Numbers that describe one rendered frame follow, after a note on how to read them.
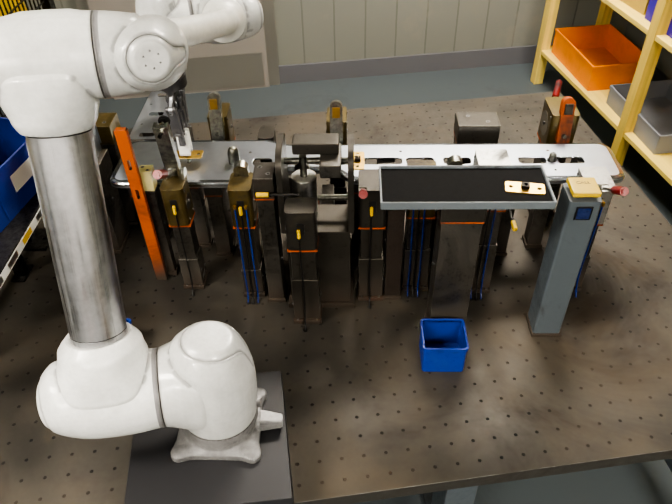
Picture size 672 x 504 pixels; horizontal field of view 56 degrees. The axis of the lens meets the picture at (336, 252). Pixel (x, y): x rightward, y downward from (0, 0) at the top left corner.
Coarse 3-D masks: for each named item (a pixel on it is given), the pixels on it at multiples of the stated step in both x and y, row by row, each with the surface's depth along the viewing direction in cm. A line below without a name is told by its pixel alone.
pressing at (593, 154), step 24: (144, 144) 184; (192, 144) 183; (216, 144) 183; (240, 144) 183; (264, 144) 182; (360, 144) 182; (384, 144) 182; (408, 144) 182; (432, 144) 181; (456, 144) 181; (480, 144) 181; (504, 144) 180; (528, 144) 180; (552, 144) 179; (576, 144) 179; (600, 144) 180; (120, 168) 175; (192, 168) 174; (216, 168) 174; (288, 168) 173; (312, 168) 172; (552, 168) 171; (576, 168) 171
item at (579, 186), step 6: (570, 180) 140; (576, 180) 140; (582, 180) 140; (588, 180) 140; (594, 180) 139; (570, 186) 138; (576, 186) 138; (582, 186) 138; (588, 186) 138; (594, 186) 138; (576, 192) 136; (582, 192) 136; (588, 192) 136; (594, 192) 136; (600, 192) 136
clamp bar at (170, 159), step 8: (160, 120) 152; (168, 120) 153; (152, 128) 150; (160, 128) 150; (168, 128) 151; (160, 136) 149; (168, 136) 151; (160, 144) 153; (168, 144) 153; (160, 152) 155; (168, 152) 155; (176, 152) 157; (168, 160) 157; (176, 160) 157; (168, 168) 160; (176, 168) 159; (168, 176) 162
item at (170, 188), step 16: (176, 176) 163; (176, 192) 159; (176, 208) 162; (192, 208) 168; (176, 224) 166; (192, 224) 171; (176, 240) 171; (192, 240) 171; (192, 256) 175; (192, 272) 178; (208, 272) 186; (192, 288) 180
